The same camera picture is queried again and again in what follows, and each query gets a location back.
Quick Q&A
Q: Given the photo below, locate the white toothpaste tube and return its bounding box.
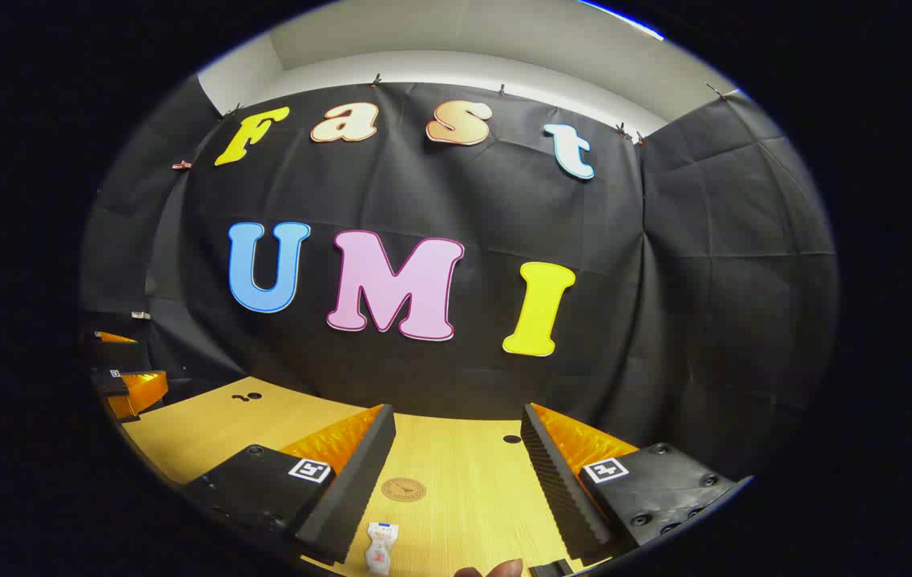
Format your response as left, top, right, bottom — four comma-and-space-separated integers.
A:
365, 522, 400, 576

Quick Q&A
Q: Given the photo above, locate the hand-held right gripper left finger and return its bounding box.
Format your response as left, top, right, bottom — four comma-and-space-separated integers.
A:
182, 403, 397, 565

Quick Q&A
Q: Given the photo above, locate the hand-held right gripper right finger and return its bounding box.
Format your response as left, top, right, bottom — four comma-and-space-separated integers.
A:
520, 402, 755, 563

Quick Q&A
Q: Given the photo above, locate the round brown coaster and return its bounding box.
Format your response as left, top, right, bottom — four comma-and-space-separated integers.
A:
381, 478, 427, 503

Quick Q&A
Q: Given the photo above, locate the wooden desktop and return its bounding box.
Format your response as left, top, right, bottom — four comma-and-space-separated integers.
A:
121, 377, 641, 577

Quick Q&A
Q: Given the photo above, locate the black backdrop cloth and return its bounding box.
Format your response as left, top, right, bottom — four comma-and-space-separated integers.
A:
79, 76, 840, 483

